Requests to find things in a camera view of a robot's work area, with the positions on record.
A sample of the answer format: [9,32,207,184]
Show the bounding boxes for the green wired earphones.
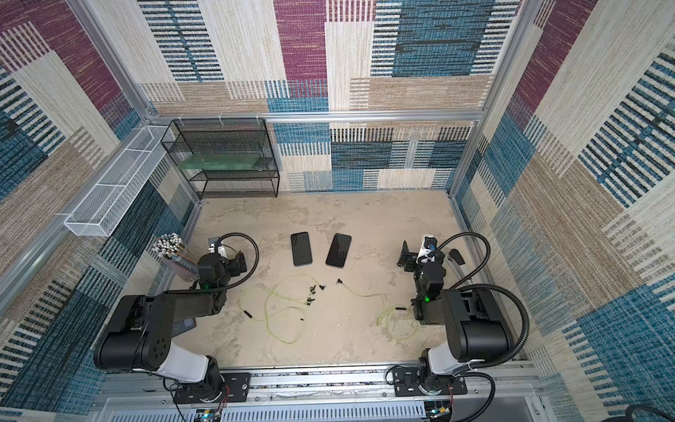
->
[336,279,419,341]
[236,274,323,346]

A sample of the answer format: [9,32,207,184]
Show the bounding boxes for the purple-edged smartphone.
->
[291,231,313,267]

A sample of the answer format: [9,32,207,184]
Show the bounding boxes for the blue-edged smartphone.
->
[325,233,352,268]

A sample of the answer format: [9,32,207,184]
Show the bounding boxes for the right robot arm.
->
[397,236,516,395]

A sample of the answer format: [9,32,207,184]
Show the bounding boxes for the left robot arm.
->
[93,251,249,403]

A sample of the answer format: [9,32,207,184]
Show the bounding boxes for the cup of coloured pencils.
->
[150,233,199,282]

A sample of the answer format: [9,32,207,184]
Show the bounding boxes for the blue grey stapler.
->
[172,318,197,338]

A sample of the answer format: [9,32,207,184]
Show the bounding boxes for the green board on shelf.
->
[179,154,267,171]

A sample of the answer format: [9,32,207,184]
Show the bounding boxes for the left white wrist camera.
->
[208,237,228,258]

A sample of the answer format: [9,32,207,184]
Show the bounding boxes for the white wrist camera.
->
[208,237,228,258]
[417,235,438,264]

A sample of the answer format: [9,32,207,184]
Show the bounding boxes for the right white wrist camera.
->
[417,235,438,264]

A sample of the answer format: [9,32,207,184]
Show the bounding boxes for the left black corrugated cable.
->
[191,231,260,292]

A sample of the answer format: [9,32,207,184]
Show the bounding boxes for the black corrugated cable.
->
[431,231,531,369]
[191,231,260,292]

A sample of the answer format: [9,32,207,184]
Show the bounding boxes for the black handled tool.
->
[446,249,469,280]

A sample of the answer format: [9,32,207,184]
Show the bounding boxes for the black wire mesh shelf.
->
[160,118,281,200]

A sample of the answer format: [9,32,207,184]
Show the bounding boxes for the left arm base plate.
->
[172,373,251,404]

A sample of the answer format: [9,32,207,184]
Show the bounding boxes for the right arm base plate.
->
[385,365,468,397]

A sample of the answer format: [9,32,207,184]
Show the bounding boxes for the right black corrugated cable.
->
[431,231,531,369]

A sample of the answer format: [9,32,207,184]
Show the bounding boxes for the white wire mesh basket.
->
[64,126,166,237]

